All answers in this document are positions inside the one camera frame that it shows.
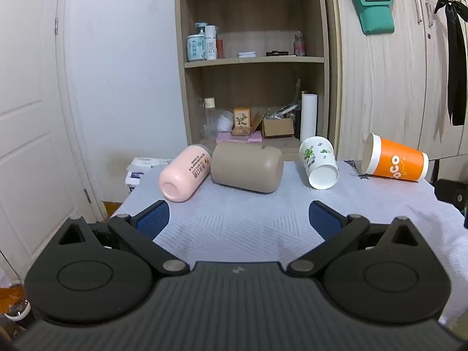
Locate pink small bottle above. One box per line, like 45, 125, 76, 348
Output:
293, 32, 307, 57

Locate teal white pump bottle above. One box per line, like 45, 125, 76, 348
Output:
187, 23, 206, 62

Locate white tissue packs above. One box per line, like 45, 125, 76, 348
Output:
125, 157, 173, 193

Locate wooden floral box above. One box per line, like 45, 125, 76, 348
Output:
231, 107, 252, 137

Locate white small cup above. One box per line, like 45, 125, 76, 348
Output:
217, 112, 234, 132

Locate white paper cup green print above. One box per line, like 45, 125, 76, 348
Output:
299, 135, 339, 190

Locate white tube bottle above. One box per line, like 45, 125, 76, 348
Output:
204, 25, 218, 61

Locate wooden shelf unit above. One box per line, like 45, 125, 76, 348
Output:
174, 0, 330, 156

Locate wooden wardrobe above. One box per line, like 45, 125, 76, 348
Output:
322, 0, 468, 162

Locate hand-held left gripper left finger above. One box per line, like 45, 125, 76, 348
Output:
58, 200, 190, 276

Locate white door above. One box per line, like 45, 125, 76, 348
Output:
0, 0, 108, 275

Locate clear bottle cream cap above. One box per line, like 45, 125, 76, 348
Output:
203, 97, 217, 140

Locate black ribbon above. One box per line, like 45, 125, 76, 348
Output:
434, 0, 468, 127

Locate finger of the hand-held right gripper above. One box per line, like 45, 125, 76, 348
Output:
435, 178, 468, 227

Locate orange paper cup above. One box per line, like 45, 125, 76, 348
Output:
361, 133, 429, 183

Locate white quilted table cloth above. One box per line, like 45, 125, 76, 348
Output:
110, 159, 468, 333

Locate pink cup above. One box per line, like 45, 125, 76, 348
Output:
159, 145, 213, 203

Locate teal Redmi box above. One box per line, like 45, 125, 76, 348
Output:
349, 0, 396, 36

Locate open cardboard box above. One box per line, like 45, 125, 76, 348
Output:
252, 111, 296, 138

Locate white paper roll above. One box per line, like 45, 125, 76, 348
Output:
300, 93, 318, 142

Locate taupe cup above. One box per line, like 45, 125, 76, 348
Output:
211, 142, 285, 194

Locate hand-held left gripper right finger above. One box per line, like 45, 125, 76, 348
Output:
286, 200, 420, 278

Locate pink flat box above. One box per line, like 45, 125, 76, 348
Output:
216, 130, 264, 144

